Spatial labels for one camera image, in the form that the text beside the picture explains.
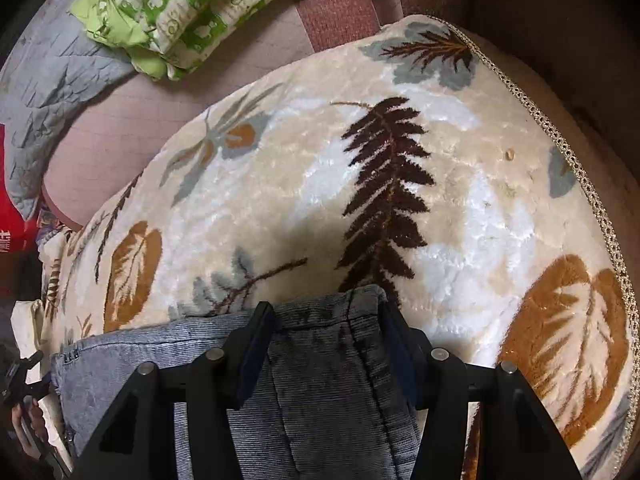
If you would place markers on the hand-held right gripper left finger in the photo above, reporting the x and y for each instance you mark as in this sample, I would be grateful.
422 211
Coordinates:
255 345

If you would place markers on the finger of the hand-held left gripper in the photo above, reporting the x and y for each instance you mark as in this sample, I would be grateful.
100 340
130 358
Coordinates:
25 380

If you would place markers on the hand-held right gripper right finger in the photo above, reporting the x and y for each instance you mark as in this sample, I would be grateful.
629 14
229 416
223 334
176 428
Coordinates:
397 350

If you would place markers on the grey-blue denim pants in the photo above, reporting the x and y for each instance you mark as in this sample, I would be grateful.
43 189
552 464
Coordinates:
320 360

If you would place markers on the person's left hand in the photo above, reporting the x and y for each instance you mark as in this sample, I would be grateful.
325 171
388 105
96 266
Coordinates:
27 430

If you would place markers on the cream leaf-print blanket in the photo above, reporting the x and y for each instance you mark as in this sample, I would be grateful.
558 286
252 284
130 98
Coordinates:
310 200

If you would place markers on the colourful printed packaging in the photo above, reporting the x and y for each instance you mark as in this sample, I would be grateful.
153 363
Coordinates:
52 220

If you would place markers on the red bag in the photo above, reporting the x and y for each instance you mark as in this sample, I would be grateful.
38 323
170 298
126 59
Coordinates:
12 210

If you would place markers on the grey quilted blanket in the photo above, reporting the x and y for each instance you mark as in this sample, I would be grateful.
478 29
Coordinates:
45 95

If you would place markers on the green patterned cloth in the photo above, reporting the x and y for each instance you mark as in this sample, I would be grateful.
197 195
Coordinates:
200 10

